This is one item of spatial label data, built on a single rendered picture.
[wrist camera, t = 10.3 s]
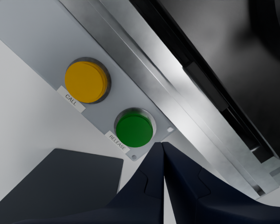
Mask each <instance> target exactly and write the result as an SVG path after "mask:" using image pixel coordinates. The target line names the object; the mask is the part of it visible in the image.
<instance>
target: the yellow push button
mask: <svg viewBox="0 0 280 224"><path fill-rule="evenodd" d="M107 85H108V82H107V77H106V75H105V73H104V71H103V70H102V68H101V67H99V66H98V65H97V64H95V63H93V62H88V61H80V62H76V63H74V64H72V65H71V66H70V67H69V68H68V70H67V71H66V74H65V86H66V88H67V90H68V92H69V93H70V95H71V96H72V97H73V98H75V99H76V100H78V101H80V102H84V103H91V102H94V101H96V100H98V99H99V98H100V97H102V96H103V95H104V93H105V92H106V89H107Z"/></svg>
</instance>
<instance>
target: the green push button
mask: <svg viewBox="0 0 280 224"><path fill-rule="evenodd" d="M116 134H117V137H118V139H119V140H120V141H121V142H122V143H123V144H124V145H126V146H129V147H133V148H137V147H141V146H144V145H145V144H147V143H148V142H149V141H150V140H151V138H152V135H153V126H152V122H151V120H150V119H149V117H148V116H147V115H145V114H143V113H141V112H136V111H133V112H128V113H126V114H124V115H123V116H122V117H121V118H120V119H119V121H118V124H117V126H116Z"/></svg>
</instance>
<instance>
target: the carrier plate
mask: <svg viewBox="0 0 280 224"><path fill-rule="evenodd" d="M149 1H150V2H151V3H152V5H153V6H154V7H155V9H156V10H157V11H158V12H159V13H160V15H161V16H162V17H163V19H164V20H165V21H166V23H167V24H168V25H169V27H170V28H171V29H172V30H173V32H174V33H175V34H176V35H177V37H178V38H179V39H180V41H181V42H182V43H183V44H184V46H185V47H186V48H187V49H188V51H189V52H190V53H191V55H192V56H193V57H194V59H195V60H196V61H197V63H198V64H199V65H200V66H201V68H202V69H203V70H204V71H205V73H206V74H207V75H208V77H209V78H210V79H211V80H212V82H213V83H214V84H215V85H216V87H217V88H218V89H219V91H220V92H221V93H222V95H223V96H224V97H225V99H226V100H227V101H228V102H229V104H230V105H231V106H232V107H233V109H234V110H235V111H236V113H237V114H238V115H239V116H240V118H241V119H242V120H243V121H244V123H245V124H246V125H247V127H248V128H249V129H250V130H251V132H252V133H253V134H254V136H255V137H256V138H257V140H258V141H259V142H260V143H261V145H262V146H263V147H264V149H265V150H266V151H267V152H269V153H270V154H271V155H273V156H274V157H275V158H277V159H279V160H280V55H279V54H278V53H276V52H275V50H274V49H273V48H272V47H271V46H270V44H269V43H268V42H267V40H266V38H265V36H264V34H263V32H262V29H261V27H260V23H259V19H258V14H257V6H256V0H149Z"/></svg>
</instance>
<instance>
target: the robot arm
mask: <svg viewBox="0 0 280 224"><path fill-rule="evenodd" d="M164 178H165V182H166V186H167V190H168V194H169V198H170V201H171V205H172V209H173V213H174V217H175V220H176V224H280V207H277V206H270V205H266V204H263V203H260V202H258V201H256V200H254V199H252V198H250V197H249V196H247V195H245V194H244V193H242V192H240V191H239V190H237V189H235V188H234V187H232V186H231V185H229V184H227V183H225V182H224V181H223V180H221V179H219V178H218V177H216V176H215V175H213V174H212V173H210V172H209V171H208V170H206V169H205V168H203V167H202V166H201V165H199V164H198V163H196V162H195V161H194V160H192V159H191V158H190V157H188V156H187V155H185V154H184V153H183V152H181V151H180V150H179V149H177V148H176V147H175V146H173V145H172V144H171V143H169V142H162V143H161V142H155V143H154V144H153V146H152V147H151V149H150V150H149V152H148V153H147V155H146V156H145V158H144V159H143V161H142V162H141V164H140V165H139V167H138V169H137V170H136V171H135V173H134V174H133V176H132V177H131V179H130V180H129V181H128V182H127V183H126V184H125V185H124V187H123V188H122V189H121V190H120V191H119V192H118V193H117V194H116V195H115V196H114V198H113V199H112V200H111V201H110V202H109V203H108V204H107V205H105V206H104V207H102V208H100V209H96V210H92V211H87V212H82V213H77V214H73V215H69V216H63V217H56V218H48V219H28V220H22V221H18V222H15V223H12V224H164Z"/></svg>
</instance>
